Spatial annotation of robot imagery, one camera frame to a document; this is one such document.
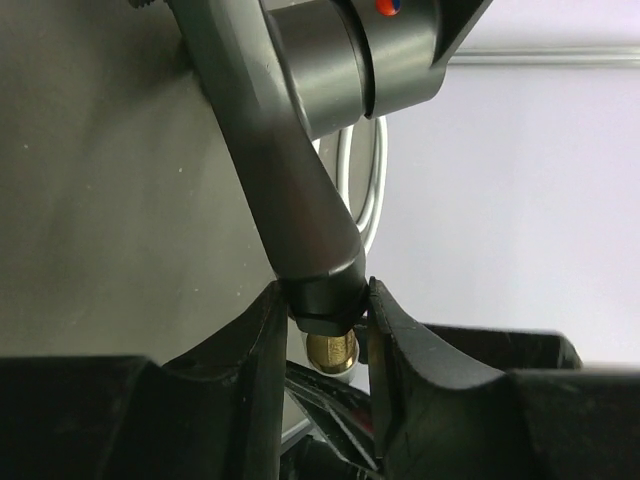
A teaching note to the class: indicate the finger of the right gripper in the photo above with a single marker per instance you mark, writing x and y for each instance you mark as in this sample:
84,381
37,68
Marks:
339,412

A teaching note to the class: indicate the black faucet mixer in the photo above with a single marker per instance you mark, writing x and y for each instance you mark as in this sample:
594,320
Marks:
278,79

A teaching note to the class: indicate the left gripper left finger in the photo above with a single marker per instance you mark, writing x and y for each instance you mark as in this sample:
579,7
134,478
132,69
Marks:
214,412

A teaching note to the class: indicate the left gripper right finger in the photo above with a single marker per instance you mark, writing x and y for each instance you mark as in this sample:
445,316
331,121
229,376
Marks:
469,403

